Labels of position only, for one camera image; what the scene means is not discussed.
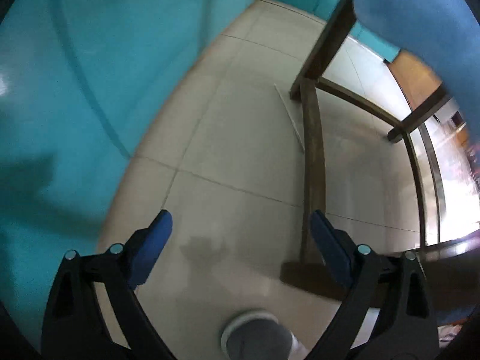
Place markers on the person's grey shoe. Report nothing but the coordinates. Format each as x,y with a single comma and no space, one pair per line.
255,333

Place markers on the wooden framed glass door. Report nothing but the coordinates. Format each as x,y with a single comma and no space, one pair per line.
412,82

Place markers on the blue striped tablecloth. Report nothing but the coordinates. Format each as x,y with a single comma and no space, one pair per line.
412,11

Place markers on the green lower kitchen cabinets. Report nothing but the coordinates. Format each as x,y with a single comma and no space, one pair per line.
93,82

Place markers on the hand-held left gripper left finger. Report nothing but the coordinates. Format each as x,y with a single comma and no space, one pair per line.
153,247

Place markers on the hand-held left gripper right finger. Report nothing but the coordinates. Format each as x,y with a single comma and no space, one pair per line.
330,247

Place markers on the white chopstick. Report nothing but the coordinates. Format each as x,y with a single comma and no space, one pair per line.
288,118

